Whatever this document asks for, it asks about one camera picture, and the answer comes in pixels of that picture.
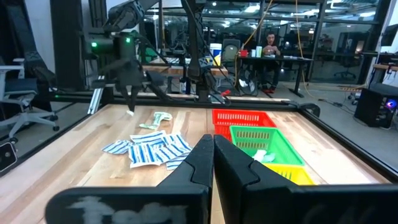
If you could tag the blue striped bandage wrapper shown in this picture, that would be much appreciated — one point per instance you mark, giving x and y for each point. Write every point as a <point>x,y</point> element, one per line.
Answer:
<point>177,161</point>
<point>118,147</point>
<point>144,155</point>
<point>177,142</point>
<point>147,137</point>

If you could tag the black pillar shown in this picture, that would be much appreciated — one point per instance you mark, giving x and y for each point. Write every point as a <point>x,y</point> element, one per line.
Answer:
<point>66,43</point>

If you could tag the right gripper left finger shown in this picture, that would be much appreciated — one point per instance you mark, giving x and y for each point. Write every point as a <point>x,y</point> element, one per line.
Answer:
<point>186,193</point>

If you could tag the wooden background table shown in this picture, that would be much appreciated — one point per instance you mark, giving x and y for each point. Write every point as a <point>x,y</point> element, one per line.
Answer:
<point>174,70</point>

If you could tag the black background robot arm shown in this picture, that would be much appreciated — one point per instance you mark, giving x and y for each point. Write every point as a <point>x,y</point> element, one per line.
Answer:
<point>199,46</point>

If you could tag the grey-white office chair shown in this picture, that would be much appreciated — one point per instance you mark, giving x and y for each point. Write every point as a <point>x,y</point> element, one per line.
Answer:
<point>18,93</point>

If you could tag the red cup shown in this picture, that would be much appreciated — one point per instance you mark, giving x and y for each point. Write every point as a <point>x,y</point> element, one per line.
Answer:
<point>244,53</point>

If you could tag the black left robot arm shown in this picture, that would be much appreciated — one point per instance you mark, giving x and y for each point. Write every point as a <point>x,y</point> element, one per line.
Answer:
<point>130,15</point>

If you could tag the white bucket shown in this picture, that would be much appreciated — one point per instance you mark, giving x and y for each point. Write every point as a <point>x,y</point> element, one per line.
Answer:
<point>216,53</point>

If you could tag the black desk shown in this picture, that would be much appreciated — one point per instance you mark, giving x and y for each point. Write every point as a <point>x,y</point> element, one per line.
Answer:
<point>276,59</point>

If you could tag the person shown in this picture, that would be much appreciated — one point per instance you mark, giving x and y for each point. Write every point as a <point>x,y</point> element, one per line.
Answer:
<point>270,49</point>

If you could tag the silver aluminium extrusion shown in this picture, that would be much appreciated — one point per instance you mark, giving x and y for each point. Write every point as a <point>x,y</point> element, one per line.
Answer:
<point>95,101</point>

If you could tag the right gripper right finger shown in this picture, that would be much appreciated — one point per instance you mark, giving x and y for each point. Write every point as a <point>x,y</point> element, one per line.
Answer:
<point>248,196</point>

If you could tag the green plastic basket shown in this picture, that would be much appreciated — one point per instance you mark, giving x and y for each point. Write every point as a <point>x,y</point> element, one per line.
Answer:
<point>280,140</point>

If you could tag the small black camera box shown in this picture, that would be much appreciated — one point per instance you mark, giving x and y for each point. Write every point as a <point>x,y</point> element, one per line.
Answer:
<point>7,157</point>

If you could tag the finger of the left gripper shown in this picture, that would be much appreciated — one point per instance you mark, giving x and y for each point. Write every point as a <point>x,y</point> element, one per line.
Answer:
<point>129,96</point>
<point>136,95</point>

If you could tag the red plastic basket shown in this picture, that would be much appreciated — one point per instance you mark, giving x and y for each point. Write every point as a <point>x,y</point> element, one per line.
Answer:
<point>242,118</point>

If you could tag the black computer tower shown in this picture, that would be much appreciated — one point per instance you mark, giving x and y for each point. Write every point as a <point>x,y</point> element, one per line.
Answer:
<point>376,105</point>

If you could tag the yellow plastic basket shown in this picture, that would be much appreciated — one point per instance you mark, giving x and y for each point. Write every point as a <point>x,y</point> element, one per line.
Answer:
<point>295,175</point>

